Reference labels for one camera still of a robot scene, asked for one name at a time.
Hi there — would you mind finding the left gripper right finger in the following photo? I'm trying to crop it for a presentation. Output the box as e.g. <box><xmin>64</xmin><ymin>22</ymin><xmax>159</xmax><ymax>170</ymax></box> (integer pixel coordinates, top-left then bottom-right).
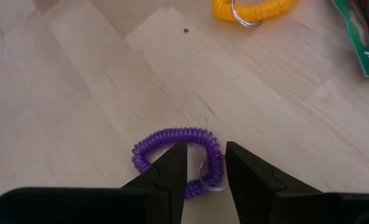
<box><xmin>225</xmin><ymin>141</ymin><xmax>325</xmax><ymax>224</ymax></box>

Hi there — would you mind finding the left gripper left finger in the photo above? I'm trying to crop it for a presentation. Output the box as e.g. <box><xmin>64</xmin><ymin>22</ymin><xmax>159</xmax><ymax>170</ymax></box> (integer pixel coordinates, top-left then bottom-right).
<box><xmin>121</xmin><ymin>141</ymin><xmax>189</xmax><ymax>224</ymax></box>

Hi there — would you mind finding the purple coil wristband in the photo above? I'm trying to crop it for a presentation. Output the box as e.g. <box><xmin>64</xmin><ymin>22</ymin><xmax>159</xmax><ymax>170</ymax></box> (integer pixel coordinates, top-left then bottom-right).
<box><xmin>131</xmin><ymin>126</ymin><xmax>230</xmax><ymax>200</ymax></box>

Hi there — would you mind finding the yellow coil wristband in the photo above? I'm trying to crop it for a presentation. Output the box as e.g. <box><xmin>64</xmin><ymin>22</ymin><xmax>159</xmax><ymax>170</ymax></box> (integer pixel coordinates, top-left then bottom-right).
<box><xmin>212</xmin><ymin>0</ymin><xmax>297</xmax><ymax>27</ymax></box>

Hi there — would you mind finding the Crayola crayon box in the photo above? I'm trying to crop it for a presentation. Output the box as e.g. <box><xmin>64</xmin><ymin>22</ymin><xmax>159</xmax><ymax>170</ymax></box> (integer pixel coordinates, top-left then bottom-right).
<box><xmin>332</xmin><ymin>0</ymin><xmax>369</xmax><ymax>78</ymax></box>

